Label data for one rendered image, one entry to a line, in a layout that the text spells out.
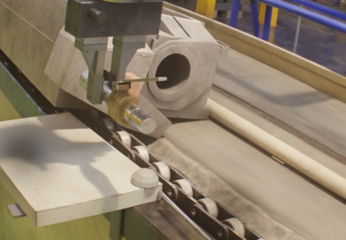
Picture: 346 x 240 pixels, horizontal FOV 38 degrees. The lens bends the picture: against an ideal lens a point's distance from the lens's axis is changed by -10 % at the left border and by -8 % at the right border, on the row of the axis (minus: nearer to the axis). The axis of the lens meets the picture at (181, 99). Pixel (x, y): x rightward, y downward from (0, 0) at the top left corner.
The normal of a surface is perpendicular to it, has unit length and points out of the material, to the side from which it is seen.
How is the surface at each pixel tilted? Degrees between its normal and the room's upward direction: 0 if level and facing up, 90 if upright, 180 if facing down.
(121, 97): 45
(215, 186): 53
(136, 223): 90
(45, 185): 0
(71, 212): 90
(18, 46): 80
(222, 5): 90
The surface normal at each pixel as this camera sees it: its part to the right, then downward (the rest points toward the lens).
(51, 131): 0.13, -0.93
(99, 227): -0.82, 0.08
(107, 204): 0.62, 0.34
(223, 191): -0.56, -0.55
